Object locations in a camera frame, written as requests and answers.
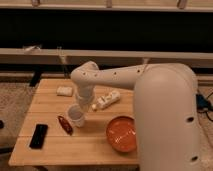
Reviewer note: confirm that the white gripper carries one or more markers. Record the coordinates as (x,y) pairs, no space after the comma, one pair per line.
(84,102)

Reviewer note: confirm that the white ceramic cup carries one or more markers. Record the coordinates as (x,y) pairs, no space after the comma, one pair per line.
(76,115)

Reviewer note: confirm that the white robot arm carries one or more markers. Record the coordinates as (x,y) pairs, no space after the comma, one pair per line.
(164,109)

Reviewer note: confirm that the orange ceramic bowl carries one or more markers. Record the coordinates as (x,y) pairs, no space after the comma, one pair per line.
(121,135)

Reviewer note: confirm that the white plastic bottle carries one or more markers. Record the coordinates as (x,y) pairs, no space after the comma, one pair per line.
(106,100)

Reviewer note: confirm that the white sponge block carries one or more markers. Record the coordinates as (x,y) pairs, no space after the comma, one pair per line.
(64,91)

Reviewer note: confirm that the wooden table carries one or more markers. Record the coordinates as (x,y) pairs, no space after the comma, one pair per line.
(85,146)

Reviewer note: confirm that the black remote control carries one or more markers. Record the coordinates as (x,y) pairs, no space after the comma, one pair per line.
(38,136)

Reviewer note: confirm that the blue device on floor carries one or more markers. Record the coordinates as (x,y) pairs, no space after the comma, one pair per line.
(202,103)

